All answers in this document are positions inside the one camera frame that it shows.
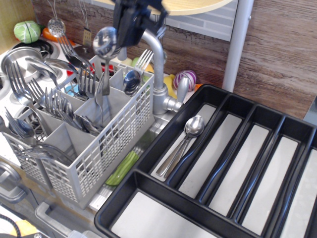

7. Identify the spoon at basket back corner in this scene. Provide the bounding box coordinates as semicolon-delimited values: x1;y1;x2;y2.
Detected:
123;69;141;97

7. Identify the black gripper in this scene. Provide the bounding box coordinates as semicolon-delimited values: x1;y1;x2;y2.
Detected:
113;0;167;47

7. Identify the toy green cabbage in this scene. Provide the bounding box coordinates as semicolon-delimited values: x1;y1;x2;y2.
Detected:
13;20;41;44

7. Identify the black cutlery tray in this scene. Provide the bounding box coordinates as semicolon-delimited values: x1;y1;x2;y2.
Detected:
94;85;317;238

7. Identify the toy red onion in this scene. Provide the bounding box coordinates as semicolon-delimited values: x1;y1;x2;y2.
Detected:
172;69;198;91

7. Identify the spoon at basket front left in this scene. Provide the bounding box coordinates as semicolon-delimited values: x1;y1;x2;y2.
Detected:
5;108;35;138

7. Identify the grey plastic cutlery basket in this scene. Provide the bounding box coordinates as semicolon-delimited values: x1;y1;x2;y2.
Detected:
1;55;156;210

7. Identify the fork at basket back corner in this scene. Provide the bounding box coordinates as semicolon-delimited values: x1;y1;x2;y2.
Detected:
134;50;154;75

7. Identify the steel pot lid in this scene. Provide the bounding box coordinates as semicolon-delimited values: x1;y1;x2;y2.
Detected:
0;47;43;83

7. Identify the large fork at left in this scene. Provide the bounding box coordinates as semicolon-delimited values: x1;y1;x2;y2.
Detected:
5;62;50;136

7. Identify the fork in middle compartment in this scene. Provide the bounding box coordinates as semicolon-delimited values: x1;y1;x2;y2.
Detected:
95;80;104;125

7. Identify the round wooden shelf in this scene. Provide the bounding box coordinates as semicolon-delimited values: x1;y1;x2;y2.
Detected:
87;0;233;16

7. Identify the small silver spoon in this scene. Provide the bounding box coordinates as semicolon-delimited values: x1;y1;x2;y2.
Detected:
93;26;121;95

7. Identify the yellow toy at bottom left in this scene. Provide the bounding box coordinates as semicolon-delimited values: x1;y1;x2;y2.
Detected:
15;220;38;237

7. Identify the silver spoon in tray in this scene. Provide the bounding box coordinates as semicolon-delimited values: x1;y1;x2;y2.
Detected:
164;138;196;179
156;115;205;177

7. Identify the hanging small grater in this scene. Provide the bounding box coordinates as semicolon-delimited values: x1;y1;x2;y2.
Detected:
80;0;91;47

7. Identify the green toy vegetable in sink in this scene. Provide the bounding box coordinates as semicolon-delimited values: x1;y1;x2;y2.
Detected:
105;151;139;186

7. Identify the large serving spoon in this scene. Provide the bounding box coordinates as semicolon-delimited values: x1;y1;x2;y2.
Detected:
25;57;78;88

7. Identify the grey metal shelf post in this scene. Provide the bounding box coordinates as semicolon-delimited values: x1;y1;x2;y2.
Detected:
222;0;254;92

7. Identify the silver kitchen faucet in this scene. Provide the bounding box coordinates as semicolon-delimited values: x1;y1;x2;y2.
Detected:
142;30;189;115

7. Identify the toy yellow banana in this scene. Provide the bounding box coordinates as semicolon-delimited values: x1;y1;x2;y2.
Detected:
163;74;177;99

